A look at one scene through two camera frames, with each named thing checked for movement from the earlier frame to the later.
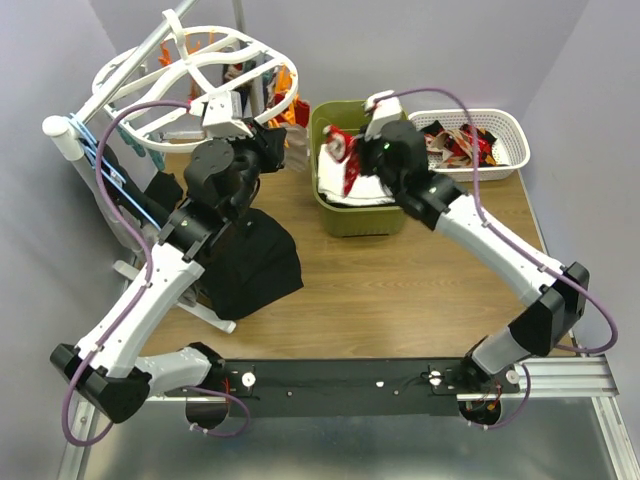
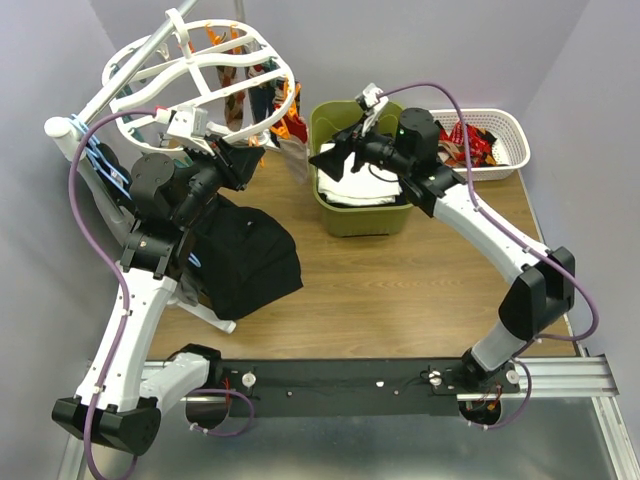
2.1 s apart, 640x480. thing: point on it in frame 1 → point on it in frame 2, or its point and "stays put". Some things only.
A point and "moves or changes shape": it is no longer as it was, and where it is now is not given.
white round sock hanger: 173,91 stays put
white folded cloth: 365,190 stays put
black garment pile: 251,265 stays put
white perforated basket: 512,146 stays put
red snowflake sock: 344,147 moves or changes shape
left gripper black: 270,143 → 238,163
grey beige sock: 297,146 moves or changes shape
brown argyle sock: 449,148 stays put
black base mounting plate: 358,388 stays put
